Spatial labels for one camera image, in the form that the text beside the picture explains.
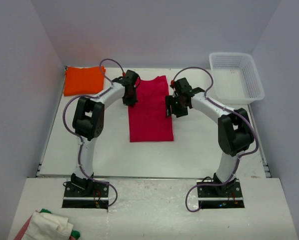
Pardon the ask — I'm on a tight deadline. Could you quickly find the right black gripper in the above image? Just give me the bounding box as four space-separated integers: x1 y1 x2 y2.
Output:
166 95 189 119

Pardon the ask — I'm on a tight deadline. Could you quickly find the magenta t shirt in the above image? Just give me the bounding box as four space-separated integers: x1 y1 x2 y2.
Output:
128 75 174 143

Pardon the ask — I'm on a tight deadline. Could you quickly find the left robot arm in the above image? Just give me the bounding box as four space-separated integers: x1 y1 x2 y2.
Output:
70 70 140 197

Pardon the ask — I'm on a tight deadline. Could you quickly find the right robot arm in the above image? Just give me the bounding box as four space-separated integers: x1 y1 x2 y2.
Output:
165 78 255 197

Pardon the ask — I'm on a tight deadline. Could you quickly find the folded orange t shirt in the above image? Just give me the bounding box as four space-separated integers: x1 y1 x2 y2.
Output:
63 66 106 97

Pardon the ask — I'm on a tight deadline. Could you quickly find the white plastic basket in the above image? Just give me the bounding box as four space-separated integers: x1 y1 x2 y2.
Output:
209 52 265 105

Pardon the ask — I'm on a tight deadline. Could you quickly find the cream white cloth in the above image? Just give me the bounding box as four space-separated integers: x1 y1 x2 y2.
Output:
21 211 74 240

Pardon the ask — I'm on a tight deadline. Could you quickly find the pink cloth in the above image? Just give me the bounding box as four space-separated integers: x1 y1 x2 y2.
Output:
14 217 32 240

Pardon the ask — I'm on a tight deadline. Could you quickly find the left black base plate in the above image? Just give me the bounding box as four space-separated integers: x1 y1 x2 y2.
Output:
61 181 109 210

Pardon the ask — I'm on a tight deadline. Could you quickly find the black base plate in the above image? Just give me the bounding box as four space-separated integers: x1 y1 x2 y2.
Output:
61 181 109 210
197 179 245 210

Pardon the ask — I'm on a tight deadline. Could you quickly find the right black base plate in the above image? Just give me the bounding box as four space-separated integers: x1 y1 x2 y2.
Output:
197 179 245 210

